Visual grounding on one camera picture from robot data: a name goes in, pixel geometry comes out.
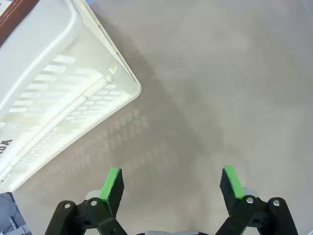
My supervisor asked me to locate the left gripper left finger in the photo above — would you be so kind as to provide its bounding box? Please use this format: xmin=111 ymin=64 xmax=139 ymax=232
xmin=45 ymin=167 xmax=128 ymax=235

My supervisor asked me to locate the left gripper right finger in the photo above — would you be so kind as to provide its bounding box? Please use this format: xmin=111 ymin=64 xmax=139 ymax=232
xmin=215 ymin=165 xmax=299 ymax=235

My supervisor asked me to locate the cream shopping basket brown rim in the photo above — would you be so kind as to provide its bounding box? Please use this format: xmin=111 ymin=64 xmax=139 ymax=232
xmin=0 ymin=0 xmax=142 ymax=193

